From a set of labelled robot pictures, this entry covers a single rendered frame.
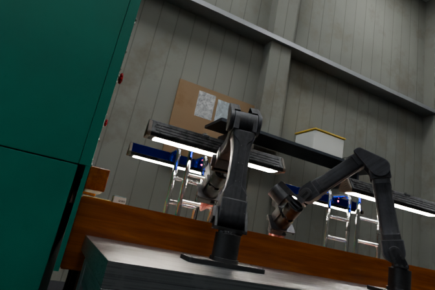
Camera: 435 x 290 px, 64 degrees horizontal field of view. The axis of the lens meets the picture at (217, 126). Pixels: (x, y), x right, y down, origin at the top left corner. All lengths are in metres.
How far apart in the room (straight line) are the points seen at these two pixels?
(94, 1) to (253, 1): 3.77
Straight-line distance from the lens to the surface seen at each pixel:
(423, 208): 2.08
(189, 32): 4.14
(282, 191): 1.28
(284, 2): 4.81
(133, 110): 3.64
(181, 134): 1.38
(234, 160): 0.91
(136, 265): 0.61
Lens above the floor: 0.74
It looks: 17 degrees up
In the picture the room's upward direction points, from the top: 12 degrees clockwise
